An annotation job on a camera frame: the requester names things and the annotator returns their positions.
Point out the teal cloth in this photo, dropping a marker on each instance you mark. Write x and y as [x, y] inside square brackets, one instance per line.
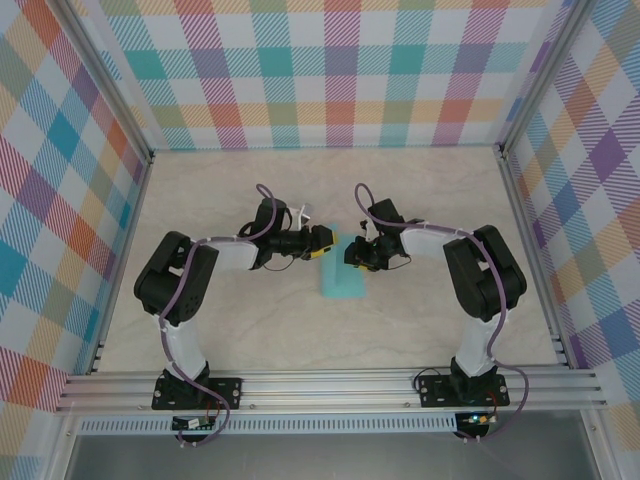
[342, 285]

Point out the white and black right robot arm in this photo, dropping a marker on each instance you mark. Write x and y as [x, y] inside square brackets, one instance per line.
[475, 345]

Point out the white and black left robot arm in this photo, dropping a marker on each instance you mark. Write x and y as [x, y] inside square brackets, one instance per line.
[182, 350]

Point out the small circuit board green light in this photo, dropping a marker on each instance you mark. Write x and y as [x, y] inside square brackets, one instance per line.
[477, 419]

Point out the small black circuit board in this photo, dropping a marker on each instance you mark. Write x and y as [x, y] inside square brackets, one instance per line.
[192, 424]

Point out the wide aluminium mounting rail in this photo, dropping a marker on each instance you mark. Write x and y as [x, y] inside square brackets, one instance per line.
[325, 390]

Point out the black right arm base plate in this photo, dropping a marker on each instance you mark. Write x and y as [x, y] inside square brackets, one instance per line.
[435, 392]

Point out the aluminium table side rail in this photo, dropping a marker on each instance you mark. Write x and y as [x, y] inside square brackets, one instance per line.
[533, 260]
[122, 265]

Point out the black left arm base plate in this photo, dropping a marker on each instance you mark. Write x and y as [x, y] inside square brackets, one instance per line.
[230, 392]

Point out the slanted aluminium frame post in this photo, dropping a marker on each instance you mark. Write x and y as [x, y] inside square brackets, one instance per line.
[113, 85]
[541, 75]

